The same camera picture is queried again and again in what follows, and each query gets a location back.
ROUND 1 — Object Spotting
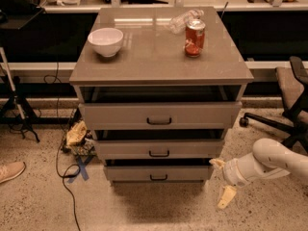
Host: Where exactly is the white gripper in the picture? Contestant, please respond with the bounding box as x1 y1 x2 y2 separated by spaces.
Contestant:
209 159 244 210

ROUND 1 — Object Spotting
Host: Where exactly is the grey bottom drawer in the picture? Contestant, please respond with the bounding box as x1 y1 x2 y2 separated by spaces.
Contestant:
104 166 213 182

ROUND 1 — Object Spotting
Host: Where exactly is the grey drawer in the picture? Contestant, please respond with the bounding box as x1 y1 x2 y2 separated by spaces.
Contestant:
94 140 224 160
104 166 213 182
79 102 242 130

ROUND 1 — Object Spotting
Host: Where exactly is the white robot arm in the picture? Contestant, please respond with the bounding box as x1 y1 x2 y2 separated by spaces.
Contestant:
210 139 308 209

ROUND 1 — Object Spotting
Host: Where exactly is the grey middle drawer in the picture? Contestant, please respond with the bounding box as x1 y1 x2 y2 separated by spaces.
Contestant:
94 140 224 160

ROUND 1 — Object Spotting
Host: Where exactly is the grey top drawer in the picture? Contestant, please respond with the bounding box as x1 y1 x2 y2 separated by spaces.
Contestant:
79 102 242 130

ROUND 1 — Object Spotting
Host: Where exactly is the grey drawer cabinet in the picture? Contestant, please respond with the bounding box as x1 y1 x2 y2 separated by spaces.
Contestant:
68 6 255 187

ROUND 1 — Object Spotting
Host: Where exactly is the black office chair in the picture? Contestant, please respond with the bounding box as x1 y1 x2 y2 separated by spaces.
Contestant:
239 56 308 151

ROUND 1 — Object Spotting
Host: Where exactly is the blue tape cross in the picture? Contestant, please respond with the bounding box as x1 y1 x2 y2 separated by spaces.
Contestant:
67 155 93 183

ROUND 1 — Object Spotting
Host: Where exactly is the red soda can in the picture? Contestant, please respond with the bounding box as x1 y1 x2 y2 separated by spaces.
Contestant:
184 19 206 57

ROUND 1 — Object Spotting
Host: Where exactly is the yellow chip bag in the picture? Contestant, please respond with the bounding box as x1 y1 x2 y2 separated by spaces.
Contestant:
66 120 87 145

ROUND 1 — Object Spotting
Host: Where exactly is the clear plastic bottle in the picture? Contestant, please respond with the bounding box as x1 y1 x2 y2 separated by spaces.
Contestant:
168 9 204 34

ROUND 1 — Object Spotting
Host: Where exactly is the white ceramic bowl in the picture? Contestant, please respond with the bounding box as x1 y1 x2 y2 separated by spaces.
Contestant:
88 28 124 57

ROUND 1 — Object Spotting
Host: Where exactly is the tan shoe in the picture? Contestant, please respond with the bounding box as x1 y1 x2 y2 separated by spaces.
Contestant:
0 162 26 183

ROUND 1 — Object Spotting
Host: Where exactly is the black tripod stand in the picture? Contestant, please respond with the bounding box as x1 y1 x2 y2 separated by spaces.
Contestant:
0 46 41 143

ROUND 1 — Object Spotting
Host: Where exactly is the black floor cable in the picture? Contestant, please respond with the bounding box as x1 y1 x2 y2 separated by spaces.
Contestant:
43 61 83 231

